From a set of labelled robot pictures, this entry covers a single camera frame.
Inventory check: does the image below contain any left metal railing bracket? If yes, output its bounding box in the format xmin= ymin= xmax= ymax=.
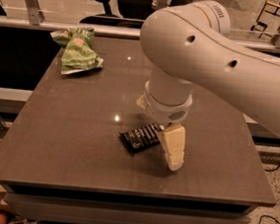
xmin=24 ymin=0 xmax=45 ymax=26

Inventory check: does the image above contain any black office chair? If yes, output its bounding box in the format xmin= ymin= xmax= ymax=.
xmin=80 ymin=0 xmax=193 ymax=29

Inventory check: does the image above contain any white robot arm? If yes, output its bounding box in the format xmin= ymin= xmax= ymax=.
xmin=137 ymin=0 xmax=280 ymax=171

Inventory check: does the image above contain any black rxbar chocolate bar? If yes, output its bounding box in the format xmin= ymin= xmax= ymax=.
xmin=119 ymin=123 xmax=164 ymax=154

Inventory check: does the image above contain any middle metal railing bracket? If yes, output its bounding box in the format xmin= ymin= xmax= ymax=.
xmin=155 ymin=0 xmax=170 ymax=12

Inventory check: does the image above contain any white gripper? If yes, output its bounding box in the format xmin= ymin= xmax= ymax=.
xmin=136 ymin=82 xmax=193 ymax=171

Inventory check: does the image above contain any yellow cart frame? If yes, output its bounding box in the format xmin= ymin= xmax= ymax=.
xmin=250 ymin=0 xmax=280 ymax=38

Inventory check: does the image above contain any green jalapeno chip bag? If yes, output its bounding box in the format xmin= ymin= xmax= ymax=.
xmin=50 ymin=28 xmax=104 ymax=75

